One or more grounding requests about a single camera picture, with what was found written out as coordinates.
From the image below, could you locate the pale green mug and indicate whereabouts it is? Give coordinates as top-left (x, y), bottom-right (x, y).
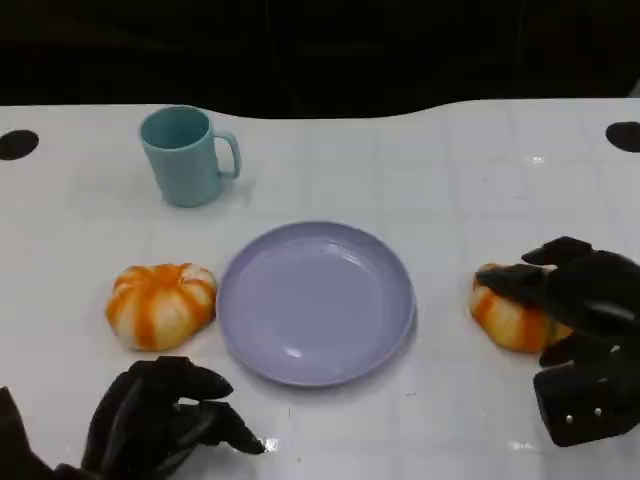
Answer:
top-left (138, 105), bottom-right (243, 209)

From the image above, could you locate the lilac plate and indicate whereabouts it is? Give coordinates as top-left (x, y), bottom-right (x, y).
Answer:
top-left (216, 220), bottom-right (417, 389)

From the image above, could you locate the black table cable grommet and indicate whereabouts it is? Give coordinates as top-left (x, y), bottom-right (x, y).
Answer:
top-left (604, 121), bottom-right (640, 153)
top-left (0, 129), bottom-right (41, 162)

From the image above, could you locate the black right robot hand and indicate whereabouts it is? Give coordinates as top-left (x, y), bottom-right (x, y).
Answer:
top-left (474, 236), bottom-right (640, 382)

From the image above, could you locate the orange white toy bread roll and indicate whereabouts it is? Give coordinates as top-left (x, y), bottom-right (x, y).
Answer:
top-left (469, 263), bottom-right (576, 354)
top-left (105, 262), bottom-right (219, 352)

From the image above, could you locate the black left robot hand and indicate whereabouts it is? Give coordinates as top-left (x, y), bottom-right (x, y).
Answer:
top-left (81, 355), bottom-right (267, 480)

